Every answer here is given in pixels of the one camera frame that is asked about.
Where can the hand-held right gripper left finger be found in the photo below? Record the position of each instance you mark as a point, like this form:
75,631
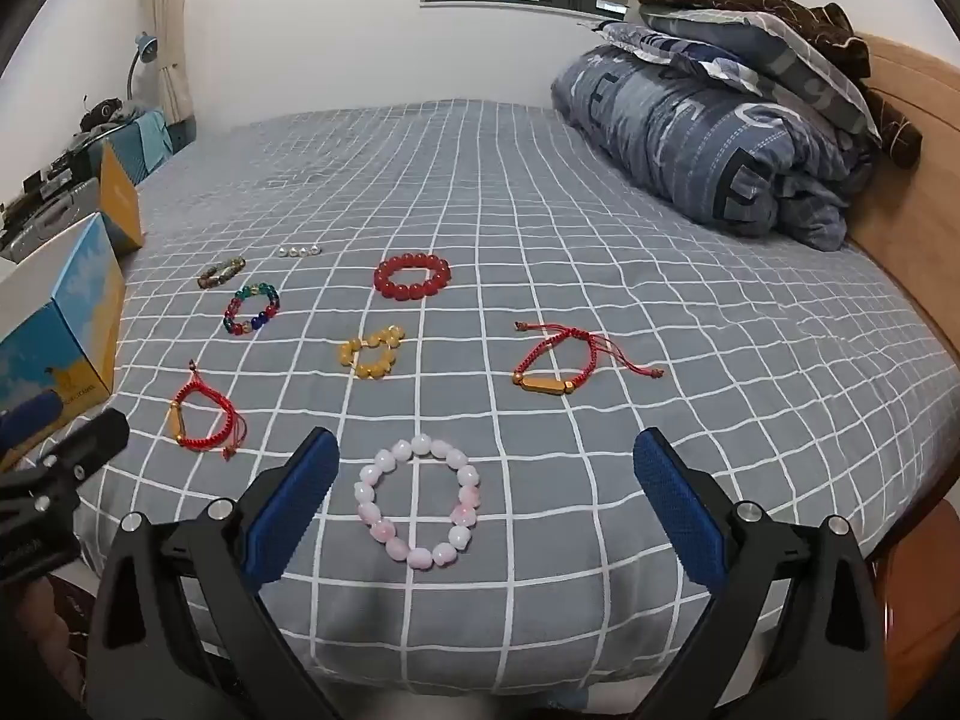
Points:
292,510

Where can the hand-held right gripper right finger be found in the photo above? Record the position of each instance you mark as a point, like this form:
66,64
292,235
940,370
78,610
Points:
679,510

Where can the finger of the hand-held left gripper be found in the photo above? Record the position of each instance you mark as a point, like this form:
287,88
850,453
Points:
26,414
90,442

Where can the blue white cardboard box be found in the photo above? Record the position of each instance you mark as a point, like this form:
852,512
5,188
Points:
75,315

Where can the grey suitcase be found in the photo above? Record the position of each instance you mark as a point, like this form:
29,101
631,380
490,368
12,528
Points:
52,214

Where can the white pearl bead strand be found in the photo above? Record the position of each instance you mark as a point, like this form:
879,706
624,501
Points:
300,250

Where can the teal suitcase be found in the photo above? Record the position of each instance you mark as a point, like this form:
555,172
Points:
146,139

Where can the black bag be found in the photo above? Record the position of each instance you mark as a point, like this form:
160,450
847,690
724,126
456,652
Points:
101,114

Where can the grey checkered bed sheet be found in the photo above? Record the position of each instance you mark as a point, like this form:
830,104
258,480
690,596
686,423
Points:
525,202

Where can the folded blue-grey duvet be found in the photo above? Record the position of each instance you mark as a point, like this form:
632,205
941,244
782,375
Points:
675,142

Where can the blue desk lamp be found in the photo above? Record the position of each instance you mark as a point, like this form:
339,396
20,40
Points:
146,45

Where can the stacked pillows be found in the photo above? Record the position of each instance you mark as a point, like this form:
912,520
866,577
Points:
825,22

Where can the wooden bed frame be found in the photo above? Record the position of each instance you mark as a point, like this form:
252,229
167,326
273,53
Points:
922,165

